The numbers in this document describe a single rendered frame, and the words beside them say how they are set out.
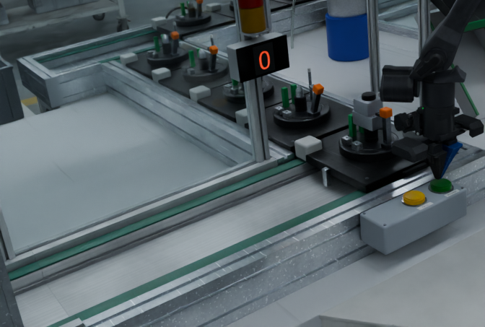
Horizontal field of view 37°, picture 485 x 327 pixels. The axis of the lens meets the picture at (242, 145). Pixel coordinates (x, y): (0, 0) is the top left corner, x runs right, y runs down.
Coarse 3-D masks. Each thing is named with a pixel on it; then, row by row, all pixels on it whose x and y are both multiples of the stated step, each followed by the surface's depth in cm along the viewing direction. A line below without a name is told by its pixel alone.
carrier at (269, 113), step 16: (304, 96) 174; (320, 96) 188; (272, 112) 182; (288, 112) 171; (304, 112) 174; (320, 112) 173; (336, 112) 177; (272, 128) 172; (288, 128) 171; (304, 128) 170; (320, 128) 169; (336, 128) 168; (288, 144) 163
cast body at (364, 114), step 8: (360, 96) 153; (368, 96) 150; (376, 96) 152; (360, 104) 151; (368, 104) 149; (376, 104) 151; (352, 112) 154; (360, 112) 152; (368, 112) 150; (376, 112) 151; (360, 120) 153; (368, 120) 151; (376, 120) 150; (368, 128) 152; (376, 128) 151
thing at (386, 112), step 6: (384, 108) 148; (390, 108) 148; (378, 114) 150; (384, 114) 147; (390, 114) 148; (384, 120) 148; (384, 126) 149; (390, 126) 149; (384, 132) 150; (390, 132) 150; (384, 138) 150; (390, 138) 150
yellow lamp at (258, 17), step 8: (240, 8) 143; (256, 8) 142; (240, 16) 143; (248, 16) 142; (256, 16) 142; (264, 16) 144; (248, 24) 143; (256, 24) 143; (264, 24) 144; (248, 32) 143
